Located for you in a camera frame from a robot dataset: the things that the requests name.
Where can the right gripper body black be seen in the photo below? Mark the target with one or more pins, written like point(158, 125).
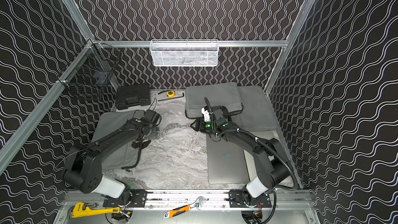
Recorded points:
point(199, 125)

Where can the white wire mesh basket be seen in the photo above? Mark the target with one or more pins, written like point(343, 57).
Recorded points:
point(184, 52)

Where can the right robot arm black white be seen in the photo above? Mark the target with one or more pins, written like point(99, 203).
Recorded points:
point(271, 162)

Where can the silver laptop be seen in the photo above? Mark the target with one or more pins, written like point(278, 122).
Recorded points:
point(250, 163)

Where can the yellow tape measure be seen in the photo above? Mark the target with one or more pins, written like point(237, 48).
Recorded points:
point(169, 93)

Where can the dark grey laptop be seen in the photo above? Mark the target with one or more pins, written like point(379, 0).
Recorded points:
point(226, 163)

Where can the orange adjustable wrench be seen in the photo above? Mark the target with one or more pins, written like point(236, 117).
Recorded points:
point(183, 209)

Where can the black wire basket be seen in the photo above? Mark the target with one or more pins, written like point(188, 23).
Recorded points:
point(93, 72)

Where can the yellow pipe wrench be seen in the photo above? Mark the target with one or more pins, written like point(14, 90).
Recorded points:
point(81, 210)

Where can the grey zippered laptop bag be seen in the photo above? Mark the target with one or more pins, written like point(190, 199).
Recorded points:
point(257, 114)

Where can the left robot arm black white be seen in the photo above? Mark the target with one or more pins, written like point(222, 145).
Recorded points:
point(83, 166)

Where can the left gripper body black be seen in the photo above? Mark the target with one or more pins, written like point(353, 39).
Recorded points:
point(142, 143)

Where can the black plastic tool case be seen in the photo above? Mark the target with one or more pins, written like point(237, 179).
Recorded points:
point(133, 95)

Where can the black hex key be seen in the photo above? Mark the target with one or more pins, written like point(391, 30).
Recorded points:
point(175, 97)

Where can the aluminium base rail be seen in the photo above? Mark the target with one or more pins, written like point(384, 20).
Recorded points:
point(229, 199)

